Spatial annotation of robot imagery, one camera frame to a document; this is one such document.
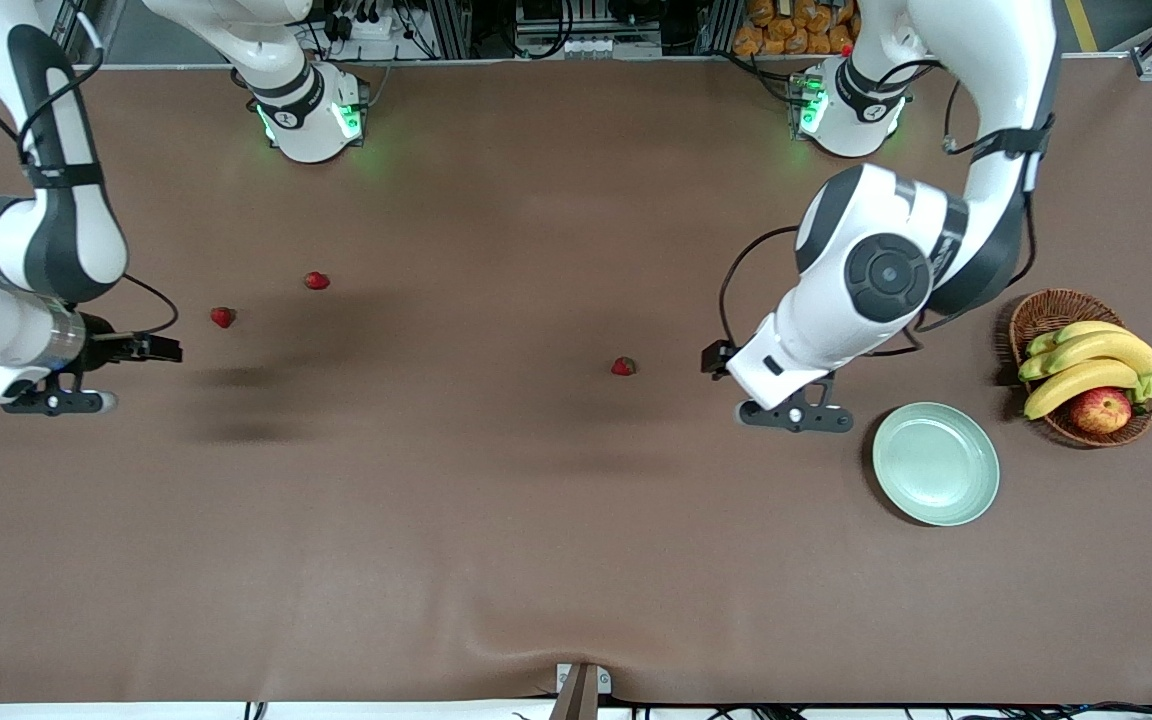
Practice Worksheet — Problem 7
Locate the brown wicker basket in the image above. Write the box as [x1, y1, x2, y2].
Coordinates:
[1009, 289, 1152, 448]

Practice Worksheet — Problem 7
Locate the orange bread rolls pile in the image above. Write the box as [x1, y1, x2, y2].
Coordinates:
[733, 0, 862, 57]

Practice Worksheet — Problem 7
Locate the small yellow green banana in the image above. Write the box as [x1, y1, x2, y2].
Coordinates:
[1025, 320, 1129, 359]

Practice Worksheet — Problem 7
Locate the pale green round plate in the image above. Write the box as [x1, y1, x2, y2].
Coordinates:
[872, 402, 1001, 528]

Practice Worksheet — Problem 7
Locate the brown table cover mat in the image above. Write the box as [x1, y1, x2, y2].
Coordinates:
[0, 55, 1152, 706]

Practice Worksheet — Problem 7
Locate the grey metal clamp bracket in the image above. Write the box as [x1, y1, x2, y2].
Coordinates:
[548, 662, 613, 720]

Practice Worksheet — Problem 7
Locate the white power strip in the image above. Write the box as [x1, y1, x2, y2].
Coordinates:
[321, 5, 397, 43]

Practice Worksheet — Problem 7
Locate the red apple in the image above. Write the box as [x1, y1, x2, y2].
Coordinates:
[1069, 387, 1133, 435]

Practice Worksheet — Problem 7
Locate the aluminium frame post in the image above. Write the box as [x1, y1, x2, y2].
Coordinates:
[701, 0, 742, 56]
[424, 0, 472, 59]

